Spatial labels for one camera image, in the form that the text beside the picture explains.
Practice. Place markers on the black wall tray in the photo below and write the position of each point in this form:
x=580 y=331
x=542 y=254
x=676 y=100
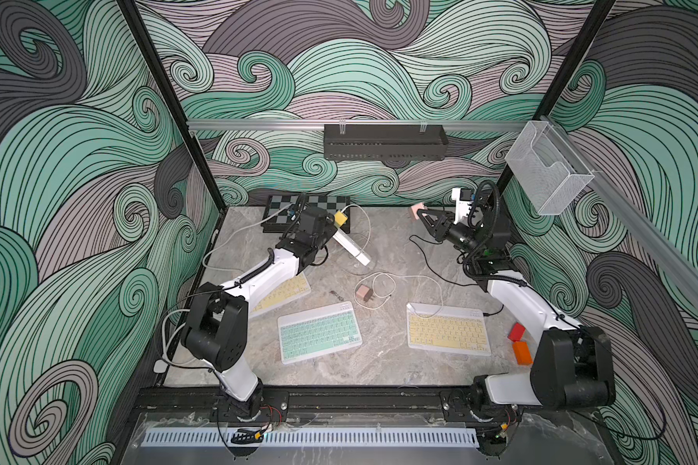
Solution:
x=393 y=144

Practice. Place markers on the orange red tool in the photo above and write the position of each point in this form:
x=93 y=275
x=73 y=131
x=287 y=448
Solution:
x=520 y=348

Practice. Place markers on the white slotted cable duct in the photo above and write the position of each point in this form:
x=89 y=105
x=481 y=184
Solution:
x=359 y=437

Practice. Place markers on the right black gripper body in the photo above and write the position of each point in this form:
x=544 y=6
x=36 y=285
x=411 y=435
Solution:
x=465 y=238

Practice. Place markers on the yellow keyboard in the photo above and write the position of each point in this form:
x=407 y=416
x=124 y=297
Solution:
x=446 y=329
x=287 y=292

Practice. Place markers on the yellow charger adapter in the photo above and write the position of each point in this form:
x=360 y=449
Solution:
x=340 y=218

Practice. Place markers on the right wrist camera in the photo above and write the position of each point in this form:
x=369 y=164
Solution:
x=463 y=198

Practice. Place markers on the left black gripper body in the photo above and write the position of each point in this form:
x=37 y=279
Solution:
x=326 y=233

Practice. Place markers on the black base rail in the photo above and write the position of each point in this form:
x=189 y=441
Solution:
x=294 y=404

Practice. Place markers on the yellow keyboard left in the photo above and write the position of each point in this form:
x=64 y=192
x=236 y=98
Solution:
x=287 y=292

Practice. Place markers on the white power strip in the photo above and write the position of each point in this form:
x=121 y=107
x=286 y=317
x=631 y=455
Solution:
x=345 y=241

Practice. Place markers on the clear plastic wall bin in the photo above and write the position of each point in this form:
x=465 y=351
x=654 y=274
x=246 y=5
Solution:
x=548 y=167

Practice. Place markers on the pink charger adapter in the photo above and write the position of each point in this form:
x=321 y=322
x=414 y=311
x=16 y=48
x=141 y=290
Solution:
x=414 y=210
x=364 y=293

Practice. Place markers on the yellow keyboard right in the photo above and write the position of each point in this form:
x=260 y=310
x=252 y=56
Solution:
x=446 y=329

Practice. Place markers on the green wireless keyboard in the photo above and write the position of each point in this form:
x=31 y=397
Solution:
x=318 y=332

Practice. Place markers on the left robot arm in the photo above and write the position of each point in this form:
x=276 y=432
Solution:
x=215 y=330

